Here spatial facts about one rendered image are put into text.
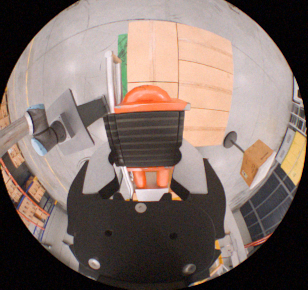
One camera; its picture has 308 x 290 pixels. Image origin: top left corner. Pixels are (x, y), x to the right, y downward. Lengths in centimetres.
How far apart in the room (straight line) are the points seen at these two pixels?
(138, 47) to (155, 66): 22
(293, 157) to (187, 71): 714
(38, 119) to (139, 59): 81
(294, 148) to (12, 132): 800
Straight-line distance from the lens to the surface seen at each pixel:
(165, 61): 84
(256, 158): 157
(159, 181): 17
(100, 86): 151
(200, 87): 90
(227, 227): 165
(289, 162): 742
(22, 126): 70
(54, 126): 85
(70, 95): 82
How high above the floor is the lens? 134
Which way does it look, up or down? 62 degrees down
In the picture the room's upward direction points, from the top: 177 degrees clockwise
